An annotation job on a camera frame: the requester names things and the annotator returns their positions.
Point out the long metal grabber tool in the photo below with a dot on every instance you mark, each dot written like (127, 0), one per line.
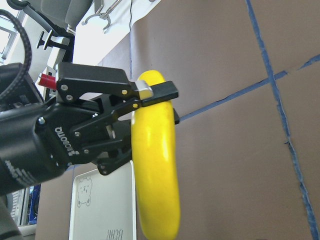
(103, 9)

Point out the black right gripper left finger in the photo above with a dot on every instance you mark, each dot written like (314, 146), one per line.
(158, 93)

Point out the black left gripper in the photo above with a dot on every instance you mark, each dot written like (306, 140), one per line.
(40, 139)

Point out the white rectangular bear tray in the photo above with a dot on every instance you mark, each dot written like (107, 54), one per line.
(103, 207)

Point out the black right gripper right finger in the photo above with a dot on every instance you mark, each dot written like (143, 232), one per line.
(176, 117)

